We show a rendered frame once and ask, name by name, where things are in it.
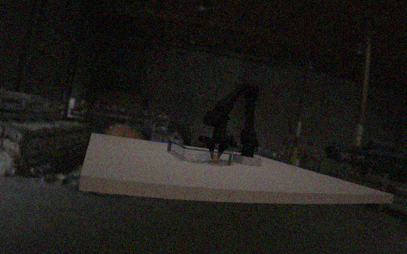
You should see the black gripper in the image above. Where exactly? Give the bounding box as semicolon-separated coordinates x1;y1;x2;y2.
198;127;237;152

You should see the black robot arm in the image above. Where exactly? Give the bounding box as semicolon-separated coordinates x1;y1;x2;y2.
203;84;259;158

